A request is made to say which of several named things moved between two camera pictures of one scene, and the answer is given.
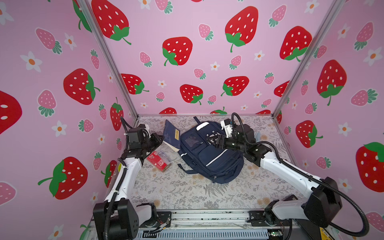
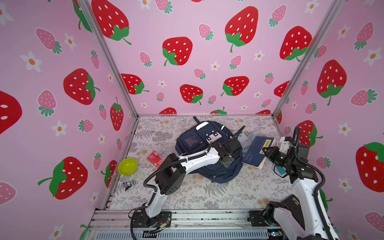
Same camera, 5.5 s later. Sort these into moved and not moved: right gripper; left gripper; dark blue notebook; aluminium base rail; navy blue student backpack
Moved: right gripper; dark blue notebook; left gripper
Not moved: navy blue student backpack; aluminium base rail
